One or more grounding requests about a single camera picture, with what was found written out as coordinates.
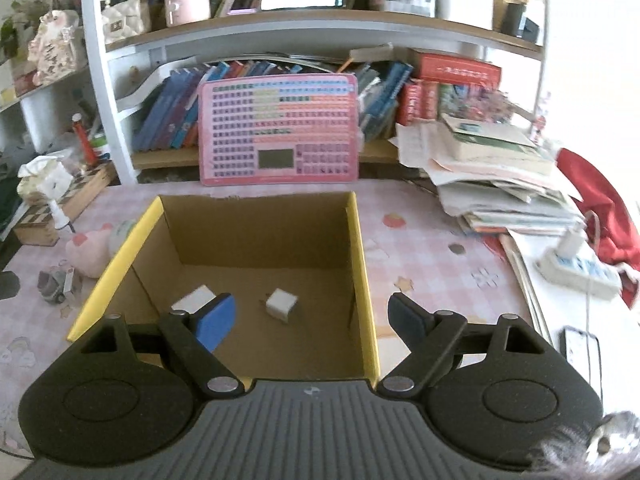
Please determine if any small white box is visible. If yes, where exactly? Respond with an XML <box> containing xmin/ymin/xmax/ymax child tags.
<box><xmin>171</xmin><ymin>285</ymin><xmax>216</xmax><ymax>314</ymax></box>

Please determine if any white USB charger cube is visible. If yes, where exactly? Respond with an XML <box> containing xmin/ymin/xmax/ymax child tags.
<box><xmin>260</xmin><ymin>288</ymin><xmax>298</xmax><ymax>324</ymax></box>

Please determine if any pink plush toy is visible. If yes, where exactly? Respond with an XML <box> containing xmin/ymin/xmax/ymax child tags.
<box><xmin>65</xmin><ymin>223</ymin><xmax>113</xmax><ymax>280</ymax></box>

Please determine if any grey toy truck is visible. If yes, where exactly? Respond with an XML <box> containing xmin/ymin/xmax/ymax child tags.
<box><xmin>37</xmin><ymin>269</ymin><xmax>72</xmax><ymax>304</ymax></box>

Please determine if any white spray bottle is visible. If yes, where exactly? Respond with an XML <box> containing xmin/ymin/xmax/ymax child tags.
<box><xmin>48</xmin><ymin>200</ymin><xmax>75</xmax><ymax>234</ymax></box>

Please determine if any white green tissue pack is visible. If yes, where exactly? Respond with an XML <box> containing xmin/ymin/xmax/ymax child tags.
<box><xmin>107</xmin><ymin>220</ymin><xmax>137</xmax><ymax>257</ymax></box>

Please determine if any white red medicine box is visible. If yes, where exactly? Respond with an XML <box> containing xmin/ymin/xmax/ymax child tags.
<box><xmin>62</xmin><ymin>268</ymin><xmax>78</xmax><ymax>296</ymax></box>

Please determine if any pink checked tablecloth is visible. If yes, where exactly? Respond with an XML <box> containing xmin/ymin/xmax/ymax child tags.
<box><xmin>1</xmin><ymin>180</ymin><xmax>529</xmax><ymax>463</ymax></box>

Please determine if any yellow cardboard box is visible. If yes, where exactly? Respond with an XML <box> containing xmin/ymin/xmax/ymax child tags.
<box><xmin>68</xmin><ymin>192</ymin><xmax>380</xmax><ymax>380</ymax></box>

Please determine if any black smartphone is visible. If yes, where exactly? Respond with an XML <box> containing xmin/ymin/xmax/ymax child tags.
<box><xmin>560</xmin><ymin>326</ymin><xmax>603</xmax><ymax>400</ymax></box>

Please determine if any white power strip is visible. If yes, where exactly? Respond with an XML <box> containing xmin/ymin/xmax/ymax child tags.
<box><xmin>536</xmin><ymin>226</ymin><xmax>622</xmax><ymax>300</ymax></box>

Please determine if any stack of papers and books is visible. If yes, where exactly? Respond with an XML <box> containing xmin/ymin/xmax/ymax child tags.
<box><xmin>395</xmin><ymin>117</ymin><xmax>584</xmax><ymax>234</ymax></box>

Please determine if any wooden chess box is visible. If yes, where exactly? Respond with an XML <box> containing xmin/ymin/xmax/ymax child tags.
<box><xmin>12</xmin><ymin>162</ymin><xmax>116</xmax><ymax>247</ymax></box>

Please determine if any red cloth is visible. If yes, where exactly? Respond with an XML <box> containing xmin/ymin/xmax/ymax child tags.
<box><xmin>556</xmin><ymin>148</ymin><xmax>639</xmax><ymax>310</ymax></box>

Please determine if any red pen toy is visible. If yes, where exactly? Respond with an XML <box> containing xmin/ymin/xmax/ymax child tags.
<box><xmin>72</xmin><ymin>113</ymin><xmax>98</xmax><ymax>167</ymax></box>

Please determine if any floral tissue pack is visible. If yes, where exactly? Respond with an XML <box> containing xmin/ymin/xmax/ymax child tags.
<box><xmin>16</xmin><ymin>156</ymin><xmax>74</xmax><ymax>205</ymax></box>

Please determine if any pink learning tablet board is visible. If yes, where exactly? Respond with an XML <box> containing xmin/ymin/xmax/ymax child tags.
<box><xmin>198</xmin><ymin>73</ymin><xmax>359</xmax><ymax>186</ymax></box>

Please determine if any white green jar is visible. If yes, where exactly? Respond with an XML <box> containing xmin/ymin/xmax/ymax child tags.
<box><xmin>90</xmin><ymin>132</ymin><xmax>111</xmax><ymax>160</ymax></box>

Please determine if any row of colourful books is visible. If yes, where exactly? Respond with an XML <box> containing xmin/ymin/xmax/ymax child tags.
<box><xmin>130</xmin><ymin>58</ymin><xmax>501</xmax><ymax>154</ymax></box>

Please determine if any white bookshelf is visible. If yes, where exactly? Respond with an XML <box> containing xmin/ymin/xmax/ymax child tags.
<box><xmin>1</xmin><ymin>0</ymin><xmax>544</xmax><ymax>185</ymax></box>

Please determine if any white quilted handbag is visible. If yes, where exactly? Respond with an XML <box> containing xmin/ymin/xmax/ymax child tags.
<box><xmin>102</xmin><ymin>0</ymin><xmax>151</xmax><ymax>44</ymax></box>

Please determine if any furry grey keychain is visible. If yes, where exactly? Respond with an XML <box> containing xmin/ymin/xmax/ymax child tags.
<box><xmin>528</xmin><ymin>411</ymin><xmax>639</xmax><ymax>479</ymax></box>

